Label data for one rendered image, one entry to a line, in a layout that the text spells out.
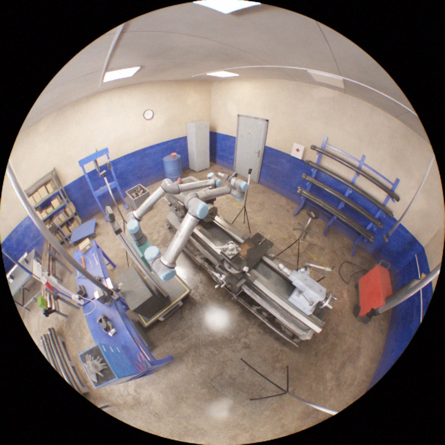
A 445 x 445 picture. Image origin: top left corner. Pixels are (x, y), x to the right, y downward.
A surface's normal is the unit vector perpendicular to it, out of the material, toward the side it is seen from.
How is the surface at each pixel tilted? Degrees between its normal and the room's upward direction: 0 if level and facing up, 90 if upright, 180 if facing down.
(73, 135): 90
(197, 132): 90
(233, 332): 0
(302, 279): 0
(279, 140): 90
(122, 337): 0
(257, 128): 90
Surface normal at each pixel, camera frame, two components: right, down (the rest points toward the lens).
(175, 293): 0.04, -0.70
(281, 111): -0.71, 0.48
